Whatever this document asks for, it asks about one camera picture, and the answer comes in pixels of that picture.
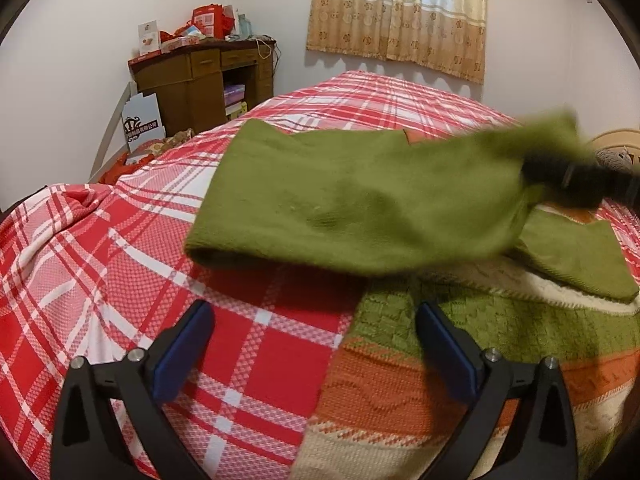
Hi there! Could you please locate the striped floral pillow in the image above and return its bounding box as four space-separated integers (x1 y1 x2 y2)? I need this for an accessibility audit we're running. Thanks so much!
596 146 639 174

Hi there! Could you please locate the cream wooden headboard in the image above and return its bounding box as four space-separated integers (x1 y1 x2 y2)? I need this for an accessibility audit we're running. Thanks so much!
590 129 640 156

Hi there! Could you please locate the red white plaid bed sheet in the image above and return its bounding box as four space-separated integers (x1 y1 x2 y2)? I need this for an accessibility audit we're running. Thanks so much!
1 71 639 479

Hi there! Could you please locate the beige floral window curtain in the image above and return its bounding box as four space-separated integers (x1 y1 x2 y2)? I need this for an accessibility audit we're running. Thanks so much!
306 0 487 84

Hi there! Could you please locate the orange red floor clutter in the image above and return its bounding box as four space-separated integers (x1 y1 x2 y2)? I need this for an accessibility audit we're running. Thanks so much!
94 128 195 185

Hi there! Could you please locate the white printed paper bag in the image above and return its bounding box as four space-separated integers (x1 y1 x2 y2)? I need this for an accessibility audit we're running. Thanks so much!
122 93 166 153

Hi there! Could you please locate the dark brown wooden desk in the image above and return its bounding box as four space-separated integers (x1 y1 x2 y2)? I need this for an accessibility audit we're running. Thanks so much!
129 37 278 136

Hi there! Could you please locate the red gift box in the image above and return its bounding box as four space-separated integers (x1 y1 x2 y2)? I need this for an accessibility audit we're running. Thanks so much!
191 3 234 40

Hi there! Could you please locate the white card box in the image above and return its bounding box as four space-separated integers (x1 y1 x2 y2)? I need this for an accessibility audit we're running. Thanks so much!
138 20 160 55

